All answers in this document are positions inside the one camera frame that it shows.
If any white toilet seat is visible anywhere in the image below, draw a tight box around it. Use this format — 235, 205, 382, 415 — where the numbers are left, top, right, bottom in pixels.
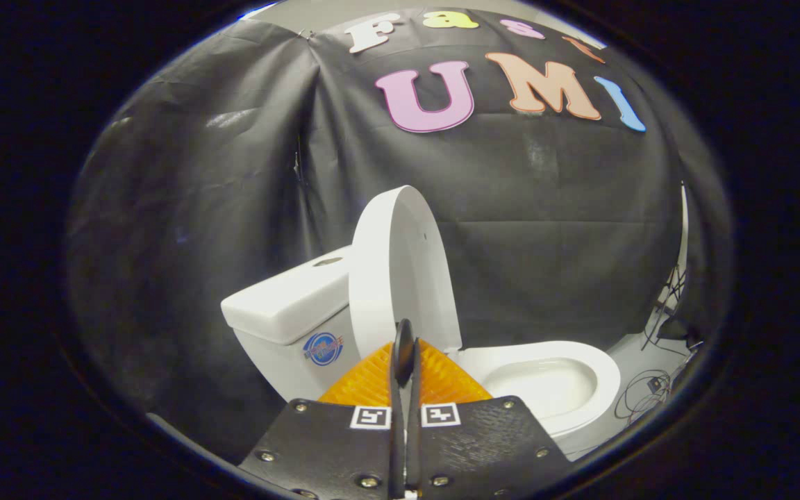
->
452, 340, 621, 438

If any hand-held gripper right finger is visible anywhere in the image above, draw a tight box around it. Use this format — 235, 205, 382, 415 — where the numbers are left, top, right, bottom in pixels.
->
407, 339, 573, 499

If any white toilet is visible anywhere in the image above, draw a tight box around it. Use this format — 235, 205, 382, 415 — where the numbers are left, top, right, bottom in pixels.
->
221, 247, 621, 459

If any black round pull tab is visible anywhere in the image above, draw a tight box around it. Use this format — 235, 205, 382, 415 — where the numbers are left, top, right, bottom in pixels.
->
394, 319, 415, 387

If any black tripod stand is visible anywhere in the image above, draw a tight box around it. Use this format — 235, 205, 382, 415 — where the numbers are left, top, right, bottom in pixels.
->
642, 264, 687, 349

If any black backdrop cloth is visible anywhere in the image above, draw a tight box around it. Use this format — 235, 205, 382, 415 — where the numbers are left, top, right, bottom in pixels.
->
63, 7, 734, 466

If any white toilet tank lid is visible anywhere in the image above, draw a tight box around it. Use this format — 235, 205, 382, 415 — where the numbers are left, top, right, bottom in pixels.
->
221, 247, 353, 346

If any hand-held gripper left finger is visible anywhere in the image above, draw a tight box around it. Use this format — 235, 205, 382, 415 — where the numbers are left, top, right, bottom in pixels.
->
240, 339, 408, 499

